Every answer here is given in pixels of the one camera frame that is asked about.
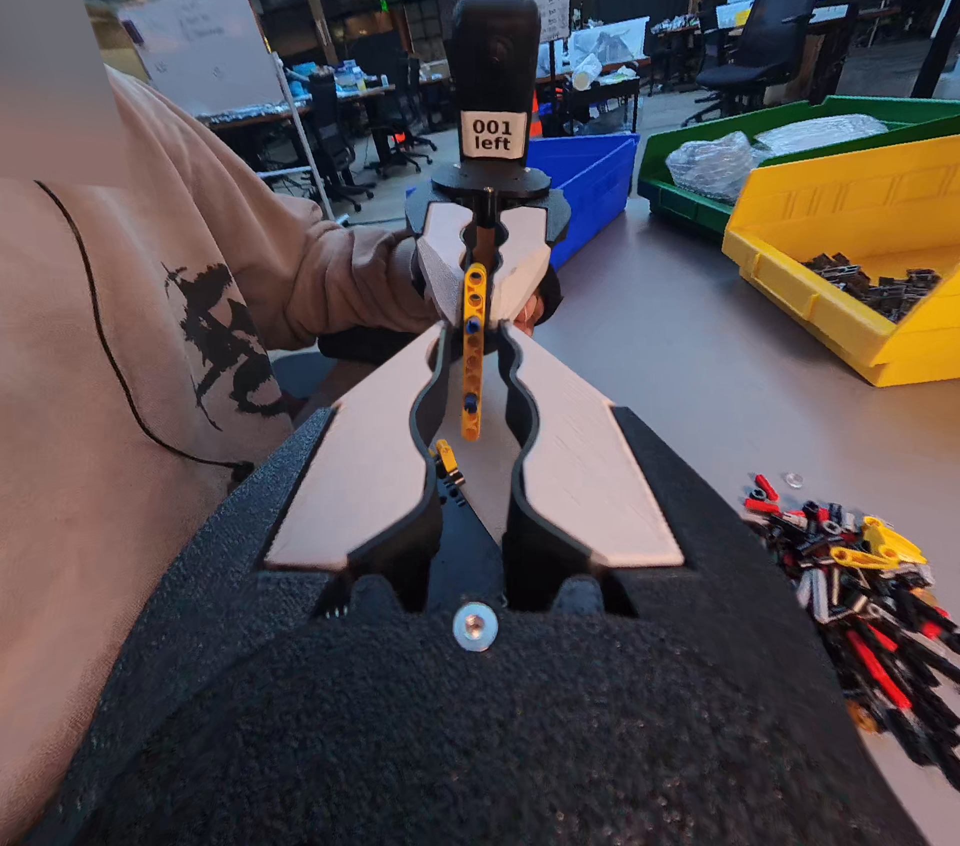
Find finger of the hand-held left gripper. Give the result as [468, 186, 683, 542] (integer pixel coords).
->
[416, 201, 471, 329]
[491, 206, 553, 324]

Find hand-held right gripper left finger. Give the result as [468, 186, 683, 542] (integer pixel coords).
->
[264, 323, 451, 571]

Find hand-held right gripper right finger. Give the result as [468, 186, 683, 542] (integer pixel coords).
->
[498, 324, 685, 570]

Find long yellow building beam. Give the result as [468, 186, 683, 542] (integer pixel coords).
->
[461, 263, 489, 442]

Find pile of small building parts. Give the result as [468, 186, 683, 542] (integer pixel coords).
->
[742, 474, 960, 791]

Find person's left forearm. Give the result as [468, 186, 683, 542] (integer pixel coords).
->
[255, 193, 438, 352]

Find grey desk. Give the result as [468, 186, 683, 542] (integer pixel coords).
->
[300, 193, 960, 846]

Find blue plastic bin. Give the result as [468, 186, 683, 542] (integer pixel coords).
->
[405, 133, 641, 271]

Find yellow black toy robot body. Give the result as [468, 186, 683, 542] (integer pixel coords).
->
[427, 439, 505, 613]

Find black office chair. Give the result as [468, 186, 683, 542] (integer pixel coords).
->
[307, 73, 376, 213]
[686, 0, 834, 127]

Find green plastic bin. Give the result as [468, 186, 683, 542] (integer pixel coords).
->
[637, 96, 960, 240]

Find crumpled clear plastic bag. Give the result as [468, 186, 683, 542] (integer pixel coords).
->
[666, 131, 759, 206]

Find yellow plastic bin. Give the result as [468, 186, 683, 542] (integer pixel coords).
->
[721, 133, 960, 388]

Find person's beige sweatshirt torso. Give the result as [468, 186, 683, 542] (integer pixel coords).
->
[0, 66, 354, 846]

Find whiteboard on stand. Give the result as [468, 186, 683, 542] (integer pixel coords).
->
[118, 0, 350, 225]

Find flat clear plastic bag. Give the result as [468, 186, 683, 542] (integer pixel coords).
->
[753, 114, 890, 159]

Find heap of black building parts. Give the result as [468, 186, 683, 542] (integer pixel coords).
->
[802, 252, 942, 324]

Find black microphone cable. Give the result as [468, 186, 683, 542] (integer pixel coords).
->
[33, 180, 256, 481]

